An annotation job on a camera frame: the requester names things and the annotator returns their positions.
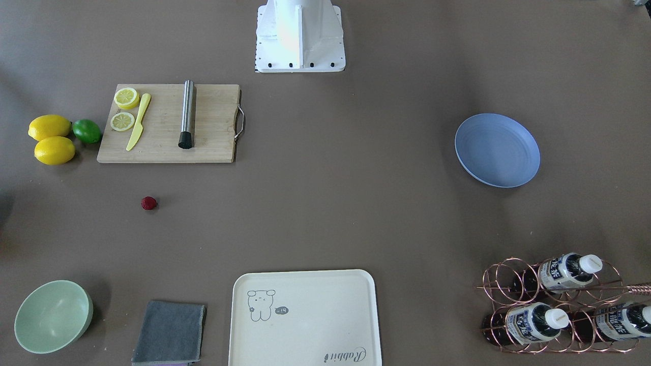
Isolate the green bowl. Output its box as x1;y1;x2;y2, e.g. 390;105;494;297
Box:
14;280;94;354

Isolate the yellow lemon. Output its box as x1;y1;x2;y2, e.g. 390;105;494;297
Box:
27;114;72;141
34;136;75;165

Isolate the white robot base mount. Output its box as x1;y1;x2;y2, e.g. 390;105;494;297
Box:
254;1;346;73

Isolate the copper wire bottle rack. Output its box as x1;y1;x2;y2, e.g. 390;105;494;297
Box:
480;257;649;354

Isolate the lemon slice lower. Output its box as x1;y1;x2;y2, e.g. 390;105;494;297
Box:
109;112;135;132

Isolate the yellow plastic knife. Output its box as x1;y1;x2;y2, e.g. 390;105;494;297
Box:
126;93;152;151

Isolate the dark drink bottle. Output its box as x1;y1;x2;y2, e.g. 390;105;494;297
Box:
570;301;650;343
481;302;570;347
511;253;604;297

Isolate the dark drink bottle top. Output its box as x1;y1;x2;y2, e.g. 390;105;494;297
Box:
511;253;604;297

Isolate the red strawberry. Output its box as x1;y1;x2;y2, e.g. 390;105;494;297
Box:
140;196;158;210

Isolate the cream rabbit tray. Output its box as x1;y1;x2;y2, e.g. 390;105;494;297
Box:
228;269;383;365

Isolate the wooden cutting board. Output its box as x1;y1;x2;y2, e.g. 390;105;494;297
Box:
97;84;242;164

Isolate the yellow lemon upper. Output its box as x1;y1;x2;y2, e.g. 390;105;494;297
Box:
27;114;72;141

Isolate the grey folded cloth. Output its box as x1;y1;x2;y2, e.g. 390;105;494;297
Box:
132;300;205;365

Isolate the blue plate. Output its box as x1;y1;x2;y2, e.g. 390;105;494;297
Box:
454;113;541;189

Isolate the yellow lemon lower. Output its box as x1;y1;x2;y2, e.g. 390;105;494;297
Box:
34;136;75;165

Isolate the green lime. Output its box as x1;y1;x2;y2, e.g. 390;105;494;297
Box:
72;119;102;144

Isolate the lemon half upper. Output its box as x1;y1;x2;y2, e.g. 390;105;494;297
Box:
113;87;140;110

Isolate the steel muddler black tip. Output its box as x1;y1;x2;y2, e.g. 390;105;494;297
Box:
177;79;195;149

